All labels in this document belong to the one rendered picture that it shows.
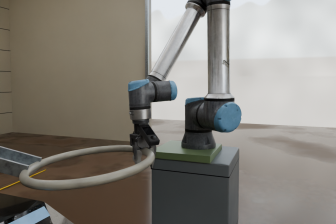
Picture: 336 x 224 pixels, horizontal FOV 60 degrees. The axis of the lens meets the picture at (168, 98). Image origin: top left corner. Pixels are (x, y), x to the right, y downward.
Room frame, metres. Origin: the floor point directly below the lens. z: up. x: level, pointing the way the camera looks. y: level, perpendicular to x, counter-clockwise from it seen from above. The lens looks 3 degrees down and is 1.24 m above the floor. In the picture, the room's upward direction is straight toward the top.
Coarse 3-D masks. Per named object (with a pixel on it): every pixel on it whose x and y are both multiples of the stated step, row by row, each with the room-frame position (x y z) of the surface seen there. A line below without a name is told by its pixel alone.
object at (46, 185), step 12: (60, 156) 1.23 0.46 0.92; (72, 156) 1.27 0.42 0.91; (36, 168) 1.11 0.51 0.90; (132, 168) 0.94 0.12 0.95; (144, 168) 0.98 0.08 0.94; (24, 180) 0.92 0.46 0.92; (36, 180) 0.89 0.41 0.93; (48, 180) 0.87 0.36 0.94; (60, 180) 0.86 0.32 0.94; (72, 180) 0.86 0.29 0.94; (84, 180) 0.86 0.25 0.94; (96, 180) 0.86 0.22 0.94; (108, 180) 0.88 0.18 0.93
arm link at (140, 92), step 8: (136, 80) 1.20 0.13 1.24; (144, 80) 1.20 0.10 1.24; (128, 88) 1.21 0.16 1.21; (136, 88) 1.19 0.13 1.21; (144, 88) 1.20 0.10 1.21; (152, 88) 1.22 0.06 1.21; (128, 96) 1.22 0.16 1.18; (136, 96) 1.19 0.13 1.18; (144, 96) 1.20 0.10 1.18; (152, 96) 1.22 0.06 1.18; (136, 104) 1.19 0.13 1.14; (144, 104) 1.19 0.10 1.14
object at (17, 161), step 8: (0, 152) 1.14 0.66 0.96; (8, 152) 1.14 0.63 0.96; (16, 152) 1.14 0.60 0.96; (24, 152) 1.15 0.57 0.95; (0, 160) 1.03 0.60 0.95; (8, 160) 1.04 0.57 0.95; (16, 160) 1.14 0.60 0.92; (24, 160) 1.14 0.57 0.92; (32, 160) 1.14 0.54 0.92; (40, 160) 1.15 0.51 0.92; (0, 168) 1.03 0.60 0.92; (8, 168) 1.03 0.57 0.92; (16, 168) 1.03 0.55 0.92; (24, 168) 1.03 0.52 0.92; (16, 176) 1.03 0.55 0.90
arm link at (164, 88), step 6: (156, 84) 1.24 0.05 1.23; (162, 84) 1.25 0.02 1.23; (168, 84) 1.26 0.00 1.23; (174, 84) 1.28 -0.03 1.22; (156, 90) 1.22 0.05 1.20; (162, 90) 1.24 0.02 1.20; (168, 90) 1.25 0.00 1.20; (174, 90) 1.27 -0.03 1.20; (156, 96) 1.23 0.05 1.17; (162, 96) 1.24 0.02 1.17; (168, 96) 1.26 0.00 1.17; (174, 96) 1.28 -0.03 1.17
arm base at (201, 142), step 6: (186, 132) 1.56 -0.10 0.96; (192, 132) 1.53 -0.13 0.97; (198, 132) 1.52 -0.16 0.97; (204, 132) 1.53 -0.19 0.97; (210, 132) 1.56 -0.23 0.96; (186, 138) 1.55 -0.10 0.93; (192, 138) 1.52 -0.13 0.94; (198, 138) 1.52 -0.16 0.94; (204, 138) 1.52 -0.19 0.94; (210, 138) 1.54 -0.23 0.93; (186, 144) 1.53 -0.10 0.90; (192, 144) 1.51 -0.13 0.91; (198, 144) 1.51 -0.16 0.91; (204, 144) 1.51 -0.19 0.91; (210, 144) 1.52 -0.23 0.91
